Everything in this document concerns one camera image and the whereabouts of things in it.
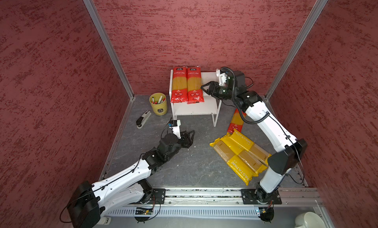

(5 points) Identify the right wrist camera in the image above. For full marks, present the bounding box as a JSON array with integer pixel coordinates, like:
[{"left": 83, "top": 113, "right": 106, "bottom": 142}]
[{"left": 216, "top": 69, "right": 232, "bottom": 87}]

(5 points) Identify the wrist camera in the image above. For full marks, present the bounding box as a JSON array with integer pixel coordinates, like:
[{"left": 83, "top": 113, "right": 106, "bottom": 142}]
[
  {"left": 216, "top": 69, "right": 232, "bottom": 87},
  {"left": 168, "top": 120, "right": 181, "bottom": 139}
]

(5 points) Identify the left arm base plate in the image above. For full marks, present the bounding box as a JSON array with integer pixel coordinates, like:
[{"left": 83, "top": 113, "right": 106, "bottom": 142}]
[{"left": 130, "top": 188, "right": 166, "bottom": 205}]

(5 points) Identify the black grey stapler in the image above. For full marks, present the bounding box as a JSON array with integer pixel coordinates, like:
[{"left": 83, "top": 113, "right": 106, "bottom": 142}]
[{"left": 136, "top": 110, "right": 151, "bottom": 129}]

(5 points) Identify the white two-tier shelf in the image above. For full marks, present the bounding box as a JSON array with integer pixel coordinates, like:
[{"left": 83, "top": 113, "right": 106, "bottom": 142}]
[{"left": 169, "top": 70, "right": 222, "bottom": 127}]

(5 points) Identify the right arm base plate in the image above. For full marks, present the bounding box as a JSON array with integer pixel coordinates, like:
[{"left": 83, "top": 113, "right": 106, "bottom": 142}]
[{"left": 240, "top": 188, "right": 282, "bottom": 205}]

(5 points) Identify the white remote device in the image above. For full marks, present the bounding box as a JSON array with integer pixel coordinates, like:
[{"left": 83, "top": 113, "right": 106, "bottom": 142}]
[{"left": 97, "top": 217, "right": 111, "bottom": 225}]

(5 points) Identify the yellow pasta package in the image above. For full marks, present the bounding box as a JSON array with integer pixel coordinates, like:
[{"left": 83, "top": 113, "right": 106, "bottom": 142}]
[
  {"left": 210, "top": 138, "right": 255, "bottom": 186},
  {"left": 222, "top": 130, "right": 271, "bottom": 174}
]

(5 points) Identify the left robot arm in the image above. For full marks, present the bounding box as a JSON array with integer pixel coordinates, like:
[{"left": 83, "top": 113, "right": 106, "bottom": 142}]
[{"left": 66, "top": 131, "right": 195, "bottom": 228}]

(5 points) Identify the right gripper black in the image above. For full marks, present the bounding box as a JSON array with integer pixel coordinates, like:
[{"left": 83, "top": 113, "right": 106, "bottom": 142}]
[{"left": 201, "top": 80, "right": 237, "bottom": 100}]

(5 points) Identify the yellow pen holder cup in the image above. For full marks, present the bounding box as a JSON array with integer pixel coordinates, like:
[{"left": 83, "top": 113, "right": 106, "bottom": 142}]
[{"left": 149, "top": 93, "right": 167, "bottom": 116}]

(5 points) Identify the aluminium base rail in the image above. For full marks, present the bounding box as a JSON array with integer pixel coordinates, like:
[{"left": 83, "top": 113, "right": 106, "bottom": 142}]
[{"left": 104, "top": 187, "right": 324, "bottom": 220}]

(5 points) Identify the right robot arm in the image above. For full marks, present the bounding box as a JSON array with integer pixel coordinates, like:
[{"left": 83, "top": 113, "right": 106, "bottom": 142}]
[{"left": 201, "top": 67, "right": 307, "bottom": 204}]

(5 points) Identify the white mug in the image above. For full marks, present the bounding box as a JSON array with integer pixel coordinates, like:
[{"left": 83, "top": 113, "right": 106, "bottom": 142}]
[{"left": 295, "top": 212, "right": 326, "bottom": 228}]

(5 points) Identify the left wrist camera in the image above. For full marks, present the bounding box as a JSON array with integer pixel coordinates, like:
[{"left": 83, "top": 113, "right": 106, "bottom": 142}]
[{"left": 168, "top": 120, "right": 181, "bottom": 139}]

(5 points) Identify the red spaghetti package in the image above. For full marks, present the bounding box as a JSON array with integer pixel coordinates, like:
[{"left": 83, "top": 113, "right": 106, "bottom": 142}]
[
  {"left": 187, "top": 67, "right": 204, "bottom": 104},
  {"left": 227, "top": 109, "right": 244, "bottom": 135},
  {"left": 171, "top": 66, "right": 188, "bottom": 103}
]

